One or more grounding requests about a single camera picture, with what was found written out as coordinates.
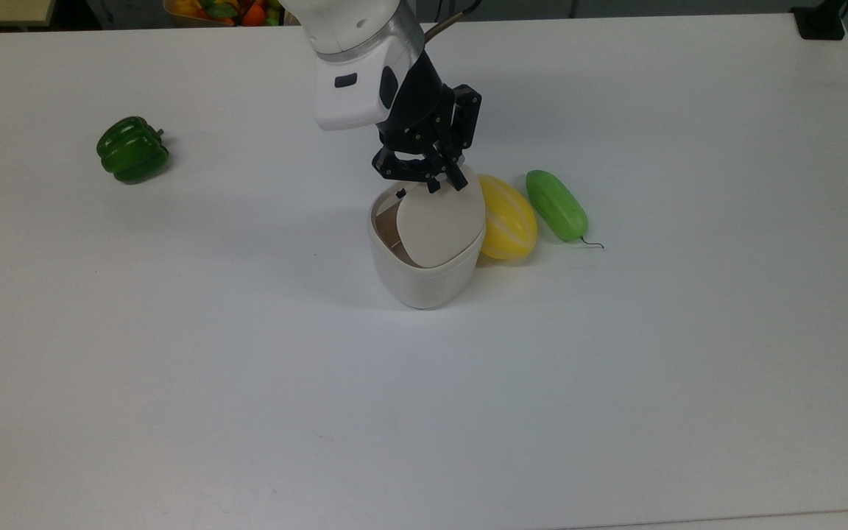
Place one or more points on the basket of toy fruits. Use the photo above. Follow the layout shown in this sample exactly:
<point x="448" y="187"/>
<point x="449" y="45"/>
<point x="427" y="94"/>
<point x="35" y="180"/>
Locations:
<point x="221" y="10"/>

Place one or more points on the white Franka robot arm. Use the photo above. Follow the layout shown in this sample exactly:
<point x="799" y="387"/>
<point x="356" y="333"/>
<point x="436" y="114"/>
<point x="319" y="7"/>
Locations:
<point x="354" y="81"/>

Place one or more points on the beige wooden desk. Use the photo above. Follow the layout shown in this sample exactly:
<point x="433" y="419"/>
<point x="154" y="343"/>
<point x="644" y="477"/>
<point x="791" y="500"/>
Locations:
<point x="1" y="11"/>

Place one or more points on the white plastic garbage bin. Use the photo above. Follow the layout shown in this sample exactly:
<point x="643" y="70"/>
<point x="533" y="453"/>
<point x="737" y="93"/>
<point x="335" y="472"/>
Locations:
<point x="424" y="287"/>

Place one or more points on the light green toy cucumber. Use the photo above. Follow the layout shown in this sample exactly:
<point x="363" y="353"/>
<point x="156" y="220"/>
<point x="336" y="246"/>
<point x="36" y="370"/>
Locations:
<point x="556" y="206"/>

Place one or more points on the beige garbage bin lid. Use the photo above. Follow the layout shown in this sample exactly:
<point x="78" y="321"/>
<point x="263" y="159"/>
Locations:
<point x="439" y="221"/>

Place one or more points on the yellow toy melon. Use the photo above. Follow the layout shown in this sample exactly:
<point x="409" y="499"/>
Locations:
<point x="509" y="221"/>

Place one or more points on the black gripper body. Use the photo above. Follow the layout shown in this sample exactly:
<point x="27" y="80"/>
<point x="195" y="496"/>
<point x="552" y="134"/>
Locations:
<point x="417" y="110"/>

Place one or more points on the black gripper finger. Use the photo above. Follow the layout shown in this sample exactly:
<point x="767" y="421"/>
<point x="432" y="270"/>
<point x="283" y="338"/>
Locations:
<point x="467" y="118"/>
<point x="405" y="165"/>

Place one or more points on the dark green toy bell pepper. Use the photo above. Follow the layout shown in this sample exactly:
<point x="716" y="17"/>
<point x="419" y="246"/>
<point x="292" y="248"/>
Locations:
<point x="132" y="151"/>

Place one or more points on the black table clamp mount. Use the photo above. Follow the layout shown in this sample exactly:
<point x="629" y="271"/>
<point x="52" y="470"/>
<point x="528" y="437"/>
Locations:
<point x="820" y="20"/>

